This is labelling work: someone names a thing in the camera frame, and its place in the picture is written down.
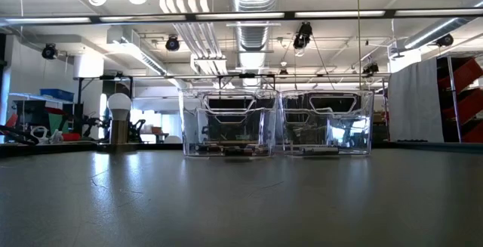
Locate clear plastic bin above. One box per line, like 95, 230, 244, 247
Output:
178, 88, 281, 159
278, 88, 376, 157

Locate black ceiling spotlight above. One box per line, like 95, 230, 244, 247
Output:
435, 32, 455, 48
41, 42, 60, 61
361, 61, 380, 77
291, 21, 315, 51
165, 35, 182, 53

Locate white ceiling conduit bundle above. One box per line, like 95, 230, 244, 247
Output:
159, 0, 228, 76

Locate white curtain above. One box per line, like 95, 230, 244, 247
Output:
388, 57, 445, 144

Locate blue plastic bin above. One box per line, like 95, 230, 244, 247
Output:
39, 88, 75, 102

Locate metal shelf rack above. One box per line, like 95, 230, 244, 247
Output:
446, 55, 464, 144

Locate red plastic storage bin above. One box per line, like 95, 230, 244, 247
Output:
441, 88, 483, 123
451, 56, 483, 93
460, 120, 483, 144

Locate black overhead frame beam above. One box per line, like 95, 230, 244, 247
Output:
0, 8, 483, 25

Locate thin hanging cord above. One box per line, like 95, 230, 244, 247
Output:
355, 0, 363, 91

